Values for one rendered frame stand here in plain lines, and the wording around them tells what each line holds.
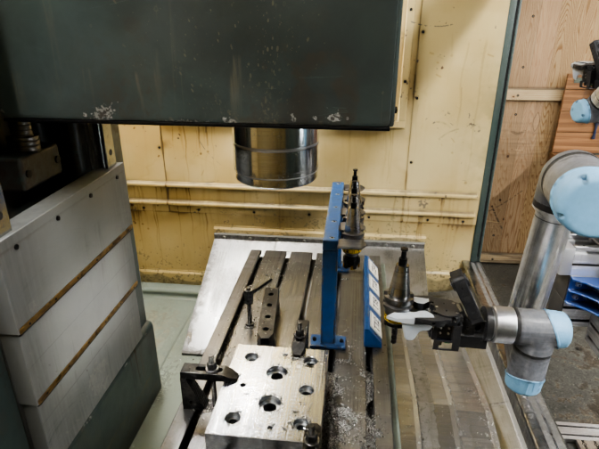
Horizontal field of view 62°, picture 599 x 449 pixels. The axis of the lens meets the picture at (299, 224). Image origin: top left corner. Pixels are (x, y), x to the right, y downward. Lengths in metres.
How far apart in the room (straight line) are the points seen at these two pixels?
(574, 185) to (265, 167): 0.52
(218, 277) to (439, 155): 0.99
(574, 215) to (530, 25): 2.74
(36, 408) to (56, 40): 0.68
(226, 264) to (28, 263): 1.19
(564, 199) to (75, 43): 0.84
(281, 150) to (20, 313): 0.54
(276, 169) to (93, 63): 0.34
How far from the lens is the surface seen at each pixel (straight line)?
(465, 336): 1.10
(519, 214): 3.92
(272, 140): 0.86
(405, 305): 1.03
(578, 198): 0.96
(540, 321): 1.11
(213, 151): 2.06
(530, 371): 1.16
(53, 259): 1.08
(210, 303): 1.99
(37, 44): 0.93
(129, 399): 1.56
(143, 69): 0.85
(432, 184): 2.03
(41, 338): 1.09
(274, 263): 1.85
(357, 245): 1.27
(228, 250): 2.13
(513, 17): 1.97
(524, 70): 3.65
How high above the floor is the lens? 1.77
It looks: 23 degrees down
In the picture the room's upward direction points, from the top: straight up
